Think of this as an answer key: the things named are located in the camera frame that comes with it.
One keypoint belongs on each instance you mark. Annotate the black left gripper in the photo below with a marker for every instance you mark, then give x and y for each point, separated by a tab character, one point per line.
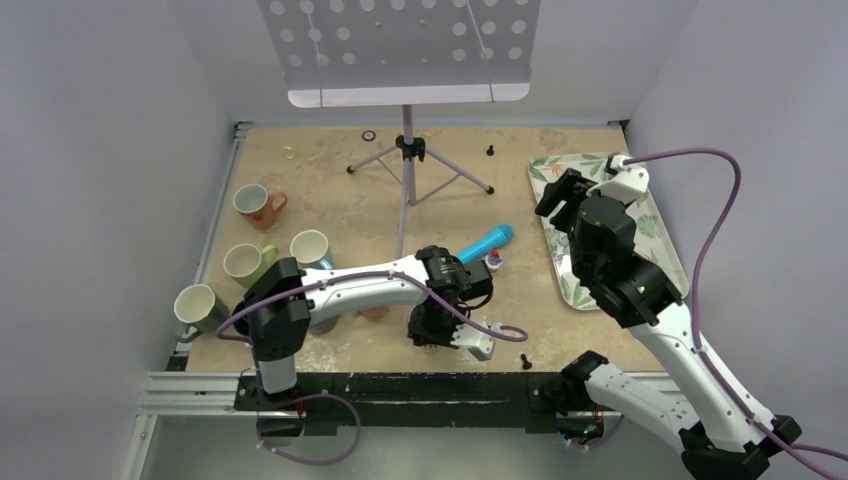
421	336

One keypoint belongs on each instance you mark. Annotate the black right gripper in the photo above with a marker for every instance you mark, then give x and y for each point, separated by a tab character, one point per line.
572	187

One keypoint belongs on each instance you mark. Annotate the plain pink mug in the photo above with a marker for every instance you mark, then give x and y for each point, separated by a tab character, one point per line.
375	314

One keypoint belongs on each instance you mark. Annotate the light blue mug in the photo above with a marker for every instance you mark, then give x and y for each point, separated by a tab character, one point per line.
311	249

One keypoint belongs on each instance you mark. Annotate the light green mug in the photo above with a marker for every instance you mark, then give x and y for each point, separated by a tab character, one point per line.
247	263

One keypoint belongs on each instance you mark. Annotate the textured salmon mug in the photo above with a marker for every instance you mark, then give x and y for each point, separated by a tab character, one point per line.
258	206

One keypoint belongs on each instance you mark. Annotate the slate blue-grey mug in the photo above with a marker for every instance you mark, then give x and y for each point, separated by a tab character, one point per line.
197	306

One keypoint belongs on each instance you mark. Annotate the dark grey mug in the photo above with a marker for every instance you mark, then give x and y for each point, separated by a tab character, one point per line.
324	326

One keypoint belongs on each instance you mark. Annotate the navy blue mug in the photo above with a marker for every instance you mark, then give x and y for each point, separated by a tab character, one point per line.
241	325

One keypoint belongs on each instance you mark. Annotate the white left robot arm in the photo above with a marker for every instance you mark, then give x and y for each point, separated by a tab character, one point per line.
287	300

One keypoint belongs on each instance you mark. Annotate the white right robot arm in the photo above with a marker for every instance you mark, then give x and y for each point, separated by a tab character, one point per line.
719	431

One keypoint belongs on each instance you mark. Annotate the small cupcake figurine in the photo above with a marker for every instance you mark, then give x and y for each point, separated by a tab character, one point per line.
493	260

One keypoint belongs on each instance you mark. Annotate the black chess pawn near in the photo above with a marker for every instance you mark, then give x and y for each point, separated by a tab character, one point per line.
526	364

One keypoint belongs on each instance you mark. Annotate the lilac music stand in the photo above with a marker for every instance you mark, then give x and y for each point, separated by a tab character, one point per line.
338	54

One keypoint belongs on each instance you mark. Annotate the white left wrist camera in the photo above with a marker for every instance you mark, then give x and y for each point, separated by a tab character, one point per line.
480	345

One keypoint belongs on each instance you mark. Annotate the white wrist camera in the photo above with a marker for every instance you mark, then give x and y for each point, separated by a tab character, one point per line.
625	184
480	345

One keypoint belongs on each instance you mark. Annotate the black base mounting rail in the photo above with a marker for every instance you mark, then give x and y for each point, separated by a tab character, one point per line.
321	403

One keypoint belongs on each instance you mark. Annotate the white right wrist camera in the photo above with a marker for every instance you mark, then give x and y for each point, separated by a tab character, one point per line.
625	184

